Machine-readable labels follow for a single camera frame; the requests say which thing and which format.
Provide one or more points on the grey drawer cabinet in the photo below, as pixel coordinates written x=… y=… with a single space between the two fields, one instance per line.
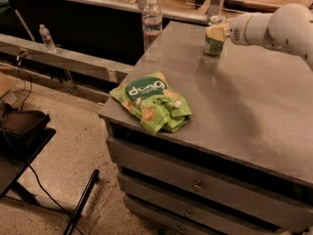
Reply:
x=252 y=116

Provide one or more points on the green rice chip bag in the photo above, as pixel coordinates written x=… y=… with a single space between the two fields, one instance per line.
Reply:
x=154 y=103

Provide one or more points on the top grey drawer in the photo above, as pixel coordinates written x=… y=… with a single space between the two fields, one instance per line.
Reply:
x=266 y=211

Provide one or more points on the long grey bench shelf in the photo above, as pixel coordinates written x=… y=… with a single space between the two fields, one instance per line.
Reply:
x=64 y=59

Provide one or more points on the grey drawer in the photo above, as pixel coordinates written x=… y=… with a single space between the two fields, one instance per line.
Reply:
x=164 y=218
x=266 y=211
x=215 y=221

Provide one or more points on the green soda can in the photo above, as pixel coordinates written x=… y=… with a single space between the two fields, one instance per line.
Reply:
x=214 y=47

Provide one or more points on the bottom grey drawer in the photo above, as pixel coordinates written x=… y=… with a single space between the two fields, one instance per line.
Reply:
x=164 y=218

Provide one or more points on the black side table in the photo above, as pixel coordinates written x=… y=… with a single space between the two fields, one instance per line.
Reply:
x=13 y=165

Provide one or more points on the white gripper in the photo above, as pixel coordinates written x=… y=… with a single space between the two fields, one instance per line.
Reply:
x=237 y=32

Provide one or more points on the clear plastic water bottle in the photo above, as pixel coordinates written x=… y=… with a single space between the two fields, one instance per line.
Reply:
x=152 y=30

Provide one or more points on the middle grey drawer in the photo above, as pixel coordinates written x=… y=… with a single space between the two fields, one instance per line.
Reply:
x=215 y=221

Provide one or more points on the small distant water bottle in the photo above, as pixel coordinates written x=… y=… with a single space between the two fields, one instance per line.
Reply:
x=47 y=38

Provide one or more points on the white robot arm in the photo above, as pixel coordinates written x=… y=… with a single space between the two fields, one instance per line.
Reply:
x=289 y=29

